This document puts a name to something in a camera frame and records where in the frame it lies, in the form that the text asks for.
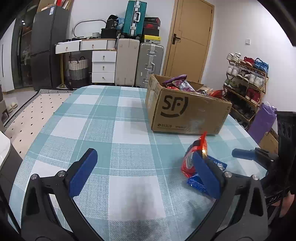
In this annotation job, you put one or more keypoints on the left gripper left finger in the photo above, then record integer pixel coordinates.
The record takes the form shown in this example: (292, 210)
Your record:
(49, 211)

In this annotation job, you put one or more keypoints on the woven laundry basket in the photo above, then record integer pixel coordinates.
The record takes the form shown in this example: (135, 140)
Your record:
(78, 71)

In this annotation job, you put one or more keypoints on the stacked shoe boxes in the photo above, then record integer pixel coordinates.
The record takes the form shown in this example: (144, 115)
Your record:
(150, 32)

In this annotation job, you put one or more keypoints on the white drawer desk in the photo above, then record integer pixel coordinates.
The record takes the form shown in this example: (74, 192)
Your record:
(101, 54)

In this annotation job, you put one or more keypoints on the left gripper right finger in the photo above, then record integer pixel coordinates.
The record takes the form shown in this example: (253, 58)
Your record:
(239, 212)

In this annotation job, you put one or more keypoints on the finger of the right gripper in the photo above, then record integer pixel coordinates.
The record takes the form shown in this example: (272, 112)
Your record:
(260, 156)

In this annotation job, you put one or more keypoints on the purple silver snack bag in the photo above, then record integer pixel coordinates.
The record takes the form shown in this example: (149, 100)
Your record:
(180, 82)

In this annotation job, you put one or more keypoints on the shoe rack with shoes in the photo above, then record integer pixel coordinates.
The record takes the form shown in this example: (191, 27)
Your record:
(245, 86)

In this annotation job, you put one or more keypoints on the grey white side cabinet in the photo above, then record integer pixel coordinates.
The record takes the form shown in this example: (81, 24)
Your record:
(10, 163)

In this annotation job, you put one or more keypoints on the beige suitcase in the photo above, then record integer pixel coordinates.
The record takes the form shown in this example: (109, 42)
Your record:
(126, 62)

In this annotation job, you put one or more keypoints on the wooden door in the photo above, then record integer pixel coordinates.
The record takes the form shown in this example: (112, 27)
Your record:
(189, 39)

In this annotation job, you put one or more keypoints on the black refrigerator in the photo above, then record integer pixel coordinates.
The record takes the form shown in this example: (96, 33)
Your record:
(49, 29)

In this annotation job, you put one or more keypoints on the silver suitcase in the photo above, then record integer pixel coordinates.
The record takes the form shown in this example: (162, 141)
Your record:
(149, 62)

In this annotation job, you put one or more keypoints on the large red chip bag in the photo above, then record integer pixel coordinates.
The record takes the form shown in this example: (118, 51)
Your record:
(216, 94)

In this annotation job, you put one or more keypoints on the small red snack packet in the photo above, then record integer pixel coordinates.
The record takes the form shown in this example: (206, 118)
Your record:
(197, 148)

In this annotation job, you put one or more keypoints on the blue cookie packet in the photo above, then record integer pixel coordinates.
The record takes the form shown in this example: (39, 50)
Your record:
(206, 180)

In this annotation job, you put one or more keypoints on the dotted beige rug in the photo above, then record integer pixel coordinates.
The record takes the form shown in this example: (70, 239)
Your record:
(28, 121)

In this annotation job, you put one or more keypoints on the SF cardboard box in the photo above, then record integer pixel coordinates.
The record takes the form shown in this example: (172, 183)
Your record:
(177, 111)

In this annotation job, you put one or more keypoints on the teal suitcase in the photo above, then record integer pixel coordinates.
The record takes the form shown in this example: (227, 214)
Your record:
(134, 19)

